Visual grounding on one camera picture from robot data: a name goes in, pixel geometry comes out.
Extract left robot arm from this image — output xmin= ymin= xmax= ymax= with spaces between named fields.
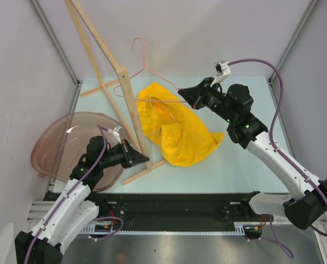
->
xmin=15 ymin=135 xmax=149 ymax=263

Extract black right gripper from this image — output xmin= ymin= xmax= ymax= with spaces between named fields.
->
xmin=178 ymin=77 xmax=235 ymax=124

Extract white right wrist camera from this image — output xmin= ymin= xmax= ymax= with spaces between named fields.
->
xmin=210 ymin=60 xmax=231 ymax=87

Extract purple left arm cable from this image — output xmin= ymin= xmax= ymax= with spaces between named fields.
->
xmin=24 ymin=125 xmax=110 ymax=264

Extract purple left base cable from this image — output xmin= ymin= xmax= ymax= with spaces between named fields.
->
xmin=87 ymin=216 xmax=125 ymax=243

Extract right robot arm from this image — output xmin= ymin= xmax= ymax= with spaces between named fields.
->
xmin=178 ymin=77 xmax=327 ymax=230

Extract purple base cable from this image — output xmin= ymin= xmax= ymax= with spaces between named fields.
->
xmin=245 ymin=216 xmax=295 ymax=260
xmin=87 ymin=216 xmax=125 ymax=243

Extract yellow shorts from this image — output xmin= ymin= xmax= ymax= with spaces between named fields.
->
xmin=136 ymin=82 xmax=225 ymax=167

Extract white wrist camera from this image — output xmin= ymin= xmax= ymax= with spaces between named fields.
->
xmin=110 ymin=125 xmax=123 ymax=144
xmin=210 ymin=60 xmax=231 ymax=87

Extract wooden clothes rack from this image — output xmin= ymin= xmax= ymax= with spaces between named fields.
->
xmin=64 ymin=0 xmax=169 ymax=188

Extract pink wire hanger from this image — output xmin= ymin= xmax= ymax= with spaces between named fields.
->
xmin=113 ymin=37 xmax=186 ymax=103

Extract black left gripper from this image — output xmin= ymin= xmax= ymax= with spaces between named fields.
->
xmin=99 ymin=139 xmax=149 ymax=169

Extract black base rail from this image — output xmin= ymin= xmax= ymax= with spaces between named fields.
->
xmin=88 ymin=192 xmax=270 ymax=233

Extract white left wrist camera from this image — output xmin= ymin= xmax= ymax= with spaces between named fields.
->
xmin=110 ymin=125 xmax=123 ymax=144

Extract pink translucent plastic basin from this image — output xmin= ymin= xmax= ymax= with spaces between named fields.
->
xmin=30 ymin=112 xmax=123 ymax=183

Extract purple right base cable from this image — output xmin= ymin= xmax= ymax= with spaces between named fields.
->
xmin=245 ymin=216 xmax=295 ymax=260

